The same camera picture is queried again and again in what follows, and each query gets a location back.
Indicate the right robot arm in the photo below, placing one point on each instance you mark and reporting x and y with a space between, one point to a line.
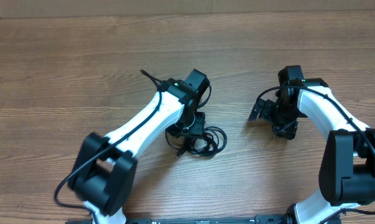
346 179

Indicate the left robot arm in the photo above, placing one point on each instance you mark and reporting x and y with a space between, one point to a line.
104 170

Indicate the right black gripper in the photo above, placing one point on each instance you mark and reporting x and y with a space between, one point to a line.
268 111

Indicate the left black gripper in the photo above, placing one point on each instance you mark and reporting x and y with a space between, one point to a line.
198 122

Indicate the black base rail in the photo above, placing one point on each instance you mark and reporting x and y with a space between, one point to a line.
202 221

